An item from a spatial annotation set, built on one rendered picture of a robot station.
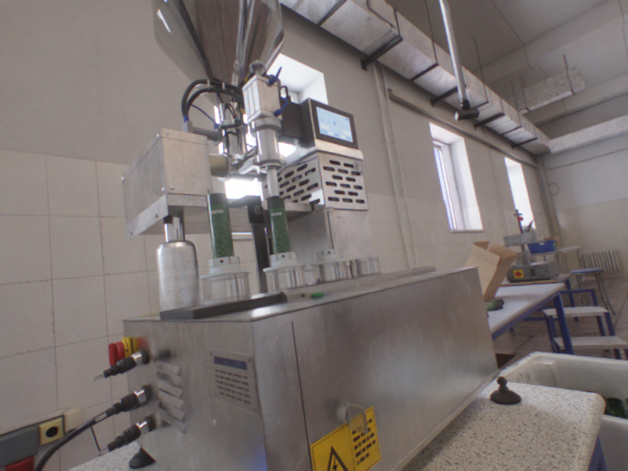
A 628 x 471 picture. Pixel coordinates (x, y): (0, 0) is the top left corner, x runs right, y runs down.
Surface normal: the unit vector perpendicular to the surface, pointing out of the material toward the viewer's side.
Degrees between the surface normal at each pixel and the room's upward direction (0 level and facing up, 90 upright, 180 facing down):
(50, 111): 90
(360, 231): 90
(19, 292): 90
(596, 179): 90
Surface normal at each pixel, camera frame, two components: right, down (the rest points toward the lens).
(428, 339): 0.67, -0.18
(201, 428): -0.73, 0.03
